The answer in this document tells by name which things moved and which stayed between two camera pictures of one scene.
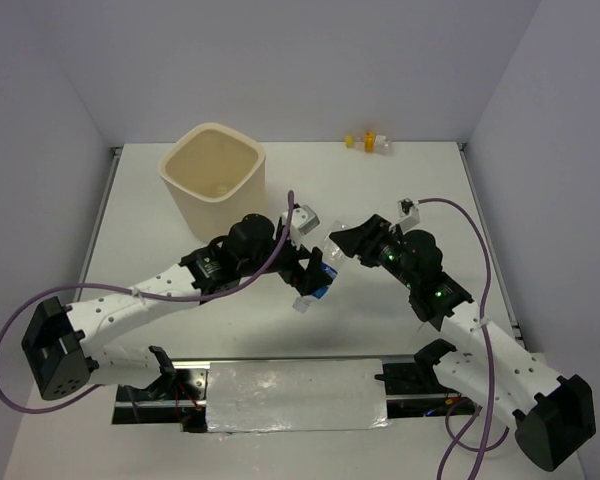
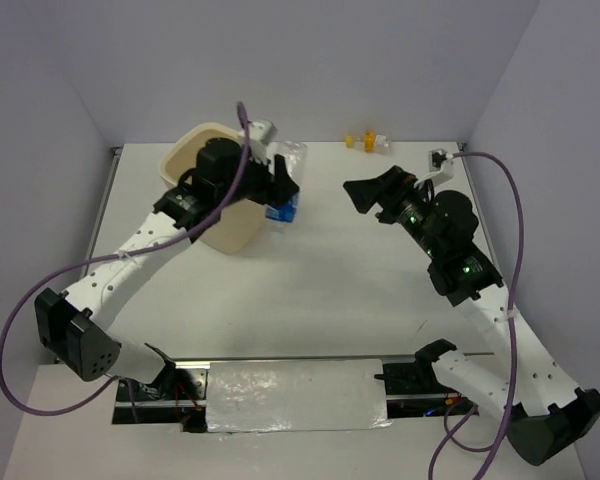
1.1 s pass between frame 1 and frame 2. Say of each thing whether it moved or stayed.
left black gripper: moved
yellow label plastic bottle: stayed
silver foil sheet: stayed
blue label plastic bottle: moved
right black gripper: moved
